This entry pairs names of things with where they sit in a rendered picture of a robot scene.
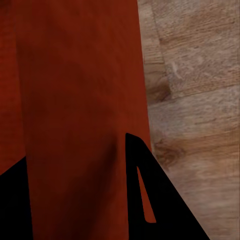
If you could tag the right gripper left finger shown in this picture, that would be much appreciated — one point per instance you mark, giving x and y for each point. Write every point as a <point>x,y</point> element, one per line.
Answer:
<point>15,209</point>

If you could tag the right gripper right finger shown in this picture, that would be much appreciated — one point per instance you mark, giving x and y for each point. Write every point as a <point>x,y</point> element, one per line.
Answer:
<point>174,220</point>

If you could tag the storage box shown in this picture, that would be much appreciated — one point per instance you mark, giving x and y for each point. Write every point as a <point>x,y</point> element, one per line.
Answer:
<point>72,84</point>

